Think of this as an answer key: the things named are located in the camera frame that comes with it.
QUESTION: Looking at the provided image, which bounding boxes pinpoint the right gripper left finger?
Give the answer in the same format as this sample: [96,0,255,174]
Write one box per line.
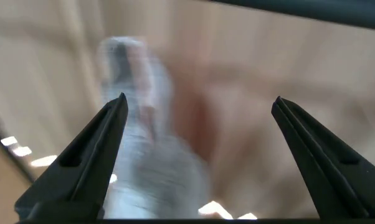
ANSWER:
[14,92,129,220]

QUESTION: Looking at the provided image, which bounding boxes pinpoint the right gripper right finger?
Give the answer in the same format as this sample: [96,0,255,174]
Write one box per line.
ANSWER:
[270,95,375,219]

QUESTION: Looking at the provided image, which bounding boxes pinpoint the pale grey shorts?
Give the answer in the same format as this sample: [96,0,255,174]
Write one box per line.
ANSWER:
[97,35,212,219]

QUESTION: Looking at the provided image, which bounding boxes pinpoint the black clothes rack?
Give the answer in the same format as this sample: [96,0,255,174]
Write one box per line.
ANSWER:
[0,0,375,184]

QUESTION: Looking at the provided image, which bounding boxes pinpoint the beige curtain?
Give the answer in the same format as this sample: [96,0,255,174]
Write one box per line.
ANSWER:
[0,0,375,219]

